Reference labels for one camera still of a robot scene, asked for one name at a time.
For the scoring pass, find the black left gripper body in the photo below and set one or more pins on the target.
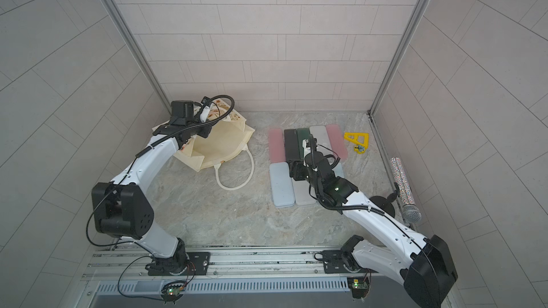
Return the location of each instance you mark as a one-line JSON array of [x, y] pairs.
[[200, 129]]

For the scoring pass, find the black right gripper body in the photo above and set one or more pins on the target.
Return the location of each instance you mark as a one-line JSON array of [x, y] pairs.
[[305, 172]]

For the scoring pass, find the black pencil case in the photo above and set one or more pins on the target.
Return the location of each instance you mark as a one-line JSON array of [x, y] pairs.
[[291, 146]]

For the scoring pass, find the pink pencil case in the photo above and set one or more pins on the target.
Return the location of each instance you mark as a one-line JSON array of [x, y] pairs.
[[337, 141]]

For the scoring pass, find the white grey pencil case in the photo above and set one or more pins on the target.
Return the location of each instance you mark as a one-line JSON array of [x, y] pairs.
[[319, 132]]

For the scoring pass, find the dark green pencil case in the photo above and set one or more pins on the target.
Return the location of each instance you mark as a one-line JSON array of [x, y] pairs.
[[303, 135]]

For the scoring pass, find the light blue grey pencil case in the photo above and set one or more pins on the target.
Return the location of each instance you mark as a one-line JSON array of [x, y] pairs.
[[281, 185]]

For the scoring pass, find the salmon red pencil case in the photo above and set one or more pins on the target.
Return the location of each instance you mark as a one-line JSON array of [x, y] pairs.
[[276, 146]]

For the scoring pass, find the translucent white pencil case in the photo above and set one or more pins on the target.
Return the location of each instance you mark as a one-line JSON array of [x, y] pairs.
[[301, 192]]

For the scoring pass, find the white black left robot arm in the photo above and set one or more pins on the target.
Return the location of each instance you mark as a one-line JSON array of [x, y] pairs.
[[121, 208]]

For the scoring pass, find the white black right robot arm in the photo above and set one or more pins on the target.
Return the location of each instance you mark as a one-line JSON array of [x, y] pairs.
[[423, 266]]

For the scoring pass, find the yellow triangular wooden toy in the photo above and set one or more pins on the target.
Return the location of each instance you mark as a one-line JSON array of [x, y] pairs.
[[359, 140]]

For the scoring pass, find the black microphone stand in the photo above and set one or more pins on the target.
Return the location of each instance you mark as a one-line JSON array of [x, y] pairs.
[[386, 204]]

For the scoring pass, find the glittery silver microphone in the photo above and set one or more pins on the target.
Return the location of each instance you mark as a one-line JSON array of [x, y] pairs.
[[409, 210]]

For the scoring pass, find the right circuit board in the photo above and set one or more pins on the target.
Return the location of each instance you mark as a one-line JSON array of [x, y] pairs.
[[359, 287]]

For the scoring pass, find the circuit board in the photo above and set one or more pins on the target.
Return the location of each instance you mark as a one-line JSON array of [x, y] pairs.
[[173, 291], [359, 287]]

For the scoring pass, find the left circuit board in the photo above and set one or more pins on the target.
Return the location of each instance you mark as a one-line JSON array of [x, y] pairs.
[[173, 291]]

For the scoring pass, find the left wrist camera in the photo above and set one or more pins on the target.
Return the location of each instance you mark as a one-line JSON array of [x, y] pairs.
[[205, 110]]

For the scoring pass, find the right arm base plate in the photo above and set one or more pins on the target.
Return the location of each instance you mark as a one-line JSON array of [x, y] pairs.
[[332, 261]]

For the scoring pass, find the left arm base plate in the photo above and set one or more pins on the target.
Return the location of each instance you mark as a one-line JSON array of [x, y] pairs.
[[196, 263]]

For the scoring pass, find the aluminium mounting rail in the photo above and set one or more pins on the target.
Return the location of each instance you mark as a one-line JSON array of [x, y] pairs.
[[128, 263]]

